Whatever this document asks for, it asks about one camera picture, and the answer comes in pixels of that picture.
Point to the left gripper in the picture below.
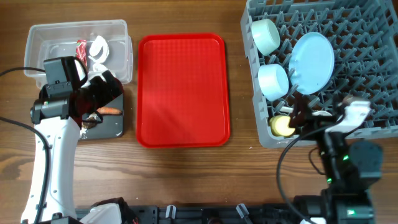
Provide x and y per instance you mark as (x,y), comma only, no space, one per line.
(106,94)

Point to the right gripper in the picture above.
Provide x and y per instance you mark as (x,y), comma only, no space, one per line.
(316,122)

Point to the orange carrot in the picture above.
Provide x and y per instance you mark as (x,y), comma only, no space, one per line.
(109,111)

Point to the dark brown food scrap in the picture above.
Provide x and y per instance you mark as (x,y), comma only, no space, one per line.
(90,121)

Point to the white plastic spoon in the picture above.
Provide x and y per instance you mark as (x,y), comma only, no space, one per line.
(286,109)

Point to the white rice grains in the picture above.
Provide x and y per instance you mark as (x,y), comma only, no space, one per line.
(84,132)

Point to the large light blue plate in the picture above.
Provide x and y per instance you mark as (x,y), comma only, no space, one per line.
(312,61)

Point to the yellow plastic cup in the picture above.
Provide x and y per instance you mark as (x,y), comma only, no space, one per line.
(280,126)

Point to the red snack wrapper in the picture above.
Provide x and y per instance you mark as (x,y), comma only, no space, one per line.
(80,51)

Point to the white plastic wrap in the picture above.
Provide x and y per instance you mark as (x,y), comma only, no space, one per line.
(101,57)

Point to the small light blue bowl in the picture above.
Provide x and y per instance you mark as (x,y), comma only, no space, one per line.
(273,81)

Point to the mint green bowl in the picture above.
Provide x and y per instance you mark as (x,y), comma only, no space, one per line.
(265,36)

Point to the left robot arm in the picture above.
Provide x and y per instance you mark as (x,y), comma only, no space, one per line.
(57,116)

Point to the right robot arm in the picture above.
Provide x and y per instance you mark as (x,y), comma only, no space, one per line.
(350,169)

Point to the grey dishwasher rack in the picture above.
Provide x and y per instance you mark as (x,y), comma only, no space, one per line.
(363,36)

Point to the black plastic tray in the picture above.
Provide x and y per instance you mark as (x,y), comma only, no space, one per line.
(112,125)

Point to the clear plastic bin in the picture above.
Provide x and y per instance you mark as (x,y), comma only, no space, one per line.
(48,41)

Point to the red serving tray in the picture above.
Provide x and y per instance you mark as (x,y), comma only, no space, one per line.
(182,91)

